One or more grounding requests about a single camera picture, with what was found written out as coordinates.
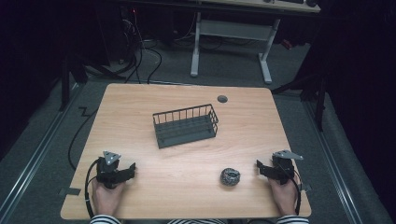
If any person's left hand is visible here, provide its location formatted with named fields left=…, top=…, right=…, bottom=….
left=92, top=178, right=126, bottom=217

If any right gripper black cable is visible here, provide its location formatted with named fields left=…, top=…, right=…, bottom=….
left=288, top=169, right=304, bottom=217

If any steel wool scouring ball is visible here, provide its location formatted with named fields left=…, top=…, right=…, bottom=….
left=219, top=167, right=242, bottom=188

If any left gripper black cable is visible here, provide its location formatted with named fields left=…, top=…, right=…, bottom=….
left=84, top=159, right=101, bottom=219

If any black floor cable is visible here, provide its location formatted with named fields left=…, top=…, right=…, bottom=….
left=67, top=105, right=99, bottom=171

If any black metal stand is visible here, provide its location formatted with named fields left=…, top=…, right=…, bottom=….
left=58, top=55, right=126, bottom=112
left=271, top=70, right=329, bottom=133

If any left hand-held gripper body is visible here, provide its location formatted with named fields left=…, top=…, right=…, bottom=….
left=95, top=150, right=126, bottom=189

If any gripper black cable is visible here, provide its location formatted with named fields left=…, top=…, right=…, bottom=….
left=84, top=159, right=101, bottom=219
left=288, top=169, right=304, bottom=217

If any person's striped torso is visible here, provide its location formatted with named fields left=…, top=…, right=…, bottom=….
left=167, top=217, right=229, bottom=224

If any dark grey wire basket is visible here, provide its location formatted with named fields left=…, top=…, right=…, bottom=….
left=151, top=103, right=219, bottom=149

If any person's right hand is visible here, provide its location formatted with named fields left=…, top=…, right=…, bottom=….
left=267, top=176, right=299, bottom=217

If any bundle of black cables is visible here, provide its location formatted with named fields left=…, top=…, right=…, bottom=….
left=120, top=8, right=163, bottom=85

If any white-legged background desk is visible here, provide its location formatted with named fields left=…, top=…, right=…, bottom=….
left=189, top=0, right=321, bottom=85

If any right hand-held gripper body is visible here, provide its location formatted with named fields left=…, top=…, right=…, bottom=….
left=270, top=149, right=304, bottom=186

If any metal floor rail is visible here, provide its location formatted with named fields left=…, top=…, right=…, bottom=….
left=303, top=98, right=364, bottom=224
left=0, top=83, right=84, bottom=224

